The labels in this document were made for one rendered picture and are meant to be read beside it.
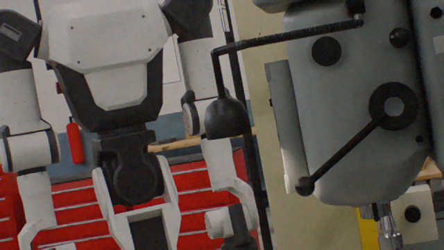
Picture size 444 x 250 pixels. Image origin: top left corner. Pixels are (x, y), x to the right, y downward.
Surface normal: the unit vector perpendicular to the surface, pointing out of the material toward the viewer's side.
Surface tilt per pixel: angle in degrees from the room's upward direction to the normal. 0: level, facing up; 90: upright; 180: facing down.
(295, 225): 90
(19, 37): 88
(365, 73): 90
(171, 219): 67
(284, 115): 90
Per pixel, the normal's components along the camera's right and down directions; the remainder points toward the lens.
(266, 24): -0.11, 0.07
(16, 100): 0.30, -0.04
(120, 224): 0.18, -0.40
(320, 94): -0.39, 0.12
